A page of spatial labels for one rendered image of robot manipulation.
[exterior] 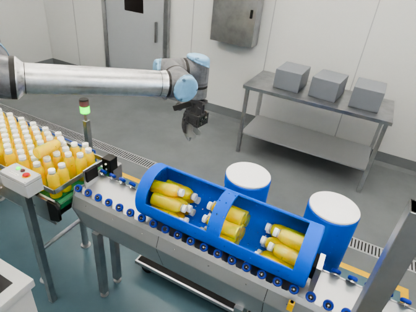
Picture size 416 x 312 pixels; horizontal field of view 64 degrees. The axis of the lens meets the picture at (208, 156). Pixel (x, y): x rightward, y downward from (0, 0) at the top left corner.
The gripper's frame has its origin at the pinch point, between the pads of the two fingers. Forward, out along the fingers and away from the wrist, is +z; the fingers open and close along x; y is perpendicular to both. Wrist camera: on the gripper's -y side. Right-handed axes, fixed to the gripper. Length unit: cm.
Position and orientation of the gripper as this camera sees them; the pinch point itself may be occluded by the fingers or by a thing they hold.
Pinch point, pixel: (188, 137)
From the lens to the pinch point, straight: 147.5
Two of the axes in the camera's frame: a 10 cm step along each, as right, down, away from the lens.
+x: 6.1, -3.8, 7.0
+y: 7.9, 4.0, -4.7
